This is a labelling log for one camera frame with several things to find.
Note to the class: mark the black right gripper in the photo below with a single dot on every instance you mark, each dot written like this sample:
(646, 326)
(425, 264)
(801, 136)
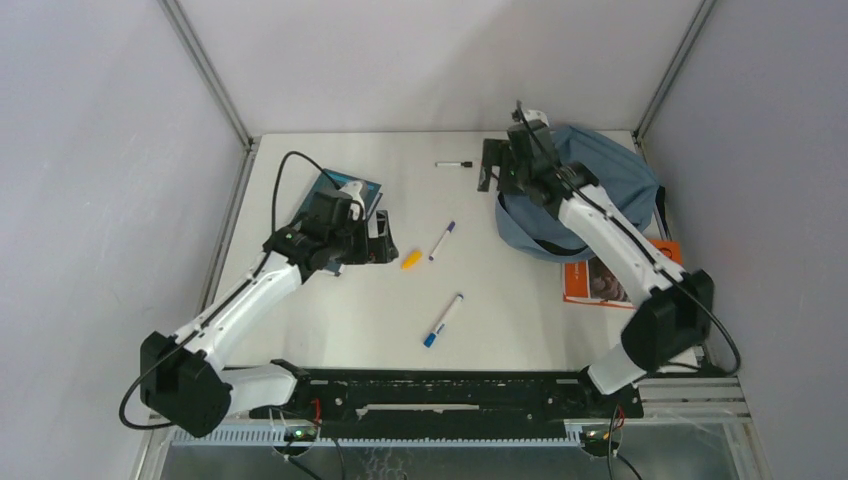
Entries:
(497, 152)

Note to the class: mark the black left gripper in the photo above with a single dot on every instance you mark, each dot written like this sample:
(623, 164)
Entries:
(375, 250)

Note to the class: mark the black capped white marker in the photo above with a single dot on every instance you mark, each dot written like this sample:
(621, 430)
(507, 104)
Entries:
(462, 164)

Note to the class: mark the yellow highlighter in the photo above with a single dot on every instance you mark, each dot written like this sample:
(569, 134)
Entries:
(411, 259)

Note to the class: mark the teal hardcover book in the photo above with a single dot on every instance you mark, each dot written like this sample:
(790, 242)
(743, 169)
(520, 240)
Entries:
(371, 195)

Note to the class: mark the purple capped white marker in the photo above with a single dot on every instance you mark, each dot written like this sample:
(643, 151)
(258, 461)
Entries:
(440, 242)

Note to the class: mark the blue capped white marker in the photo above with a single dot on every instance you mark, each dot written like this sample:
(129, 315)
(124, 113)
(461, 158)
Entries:
(443, 320)

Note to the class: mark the blue student backpack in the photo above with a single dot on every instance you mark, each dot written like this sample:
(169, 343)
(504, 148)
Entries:
(626, 177)

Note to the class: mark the orange Good Morning book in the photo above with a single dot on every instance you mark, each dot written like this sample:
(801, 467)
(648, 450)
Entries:
(596, 285)

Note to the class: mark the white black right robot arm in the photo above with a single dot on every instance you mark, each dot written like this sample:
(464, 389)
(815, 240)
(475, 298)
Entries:
(569, 195)

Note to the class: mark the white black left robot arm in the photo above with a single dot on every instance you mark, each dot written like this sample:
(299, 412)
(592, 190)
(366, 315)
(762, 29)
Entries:
(184, 376)

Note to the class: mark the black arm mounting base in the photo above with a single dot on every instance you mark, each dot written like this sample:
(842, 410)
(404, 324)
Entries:
(468, 404)

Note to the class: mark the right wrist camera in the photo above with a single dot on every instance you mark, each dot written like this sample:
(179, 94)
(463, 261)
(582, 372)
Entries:
(531, 128)

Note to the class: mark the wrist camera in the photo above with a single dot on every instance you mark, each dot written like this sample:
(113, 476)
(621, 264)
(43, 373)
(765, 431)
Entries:
(340, 208)
(531, 128)

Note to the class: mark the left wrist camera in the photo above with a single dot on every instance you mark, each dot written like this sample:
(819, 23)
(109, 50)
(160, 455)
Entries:
(340, 208)

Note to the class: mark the right aluminium frame post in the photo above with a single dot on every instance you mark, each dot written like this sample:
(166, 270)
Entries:
(691, 35)

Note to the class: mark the aluminium frame post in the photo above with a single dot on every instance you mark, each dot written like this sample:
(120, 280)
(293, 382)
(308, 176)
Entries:
(177, 16)
(691, 35)

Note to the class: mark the left aluminium frame post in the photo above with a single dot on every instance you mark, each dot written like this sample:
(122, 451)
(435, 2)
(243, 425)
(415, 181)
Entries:
(177, 16)

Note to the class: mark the white slotted cable duct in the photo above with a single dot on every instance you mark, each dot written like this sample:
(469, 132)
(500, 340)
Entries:
(258, 435)

